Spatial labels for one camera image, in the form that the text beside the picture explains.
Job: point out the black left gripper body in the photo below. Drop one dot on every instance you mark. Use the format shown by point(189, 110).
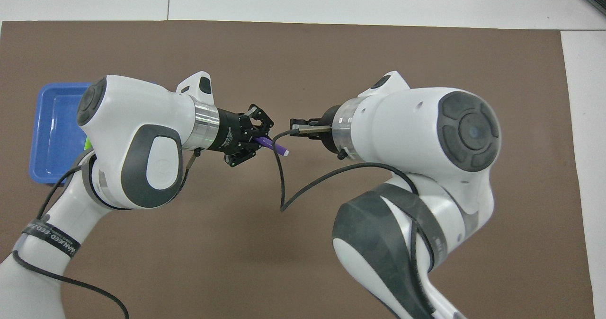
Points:
point(229, 133)

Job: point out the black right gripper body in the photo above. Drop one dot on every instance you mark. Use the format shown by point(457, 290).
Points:
point(327, 127)

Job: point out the purple pen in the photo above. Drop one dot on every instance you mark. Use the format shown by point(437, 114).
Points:
point(273, 146)

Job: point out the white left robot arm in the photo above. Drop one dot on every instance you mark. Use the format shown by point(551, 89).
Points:
point(137, 139)

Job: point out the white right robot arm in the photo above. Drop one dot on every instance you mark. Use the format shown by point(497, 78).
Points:
point(416, 167)

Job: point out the blue plastic tray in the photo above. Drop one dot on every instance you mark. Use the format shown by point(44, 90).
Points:
point(54, 134)

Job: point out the brown table mat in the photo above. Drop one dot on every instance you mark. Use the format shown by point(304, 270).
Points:
point(293, 243)

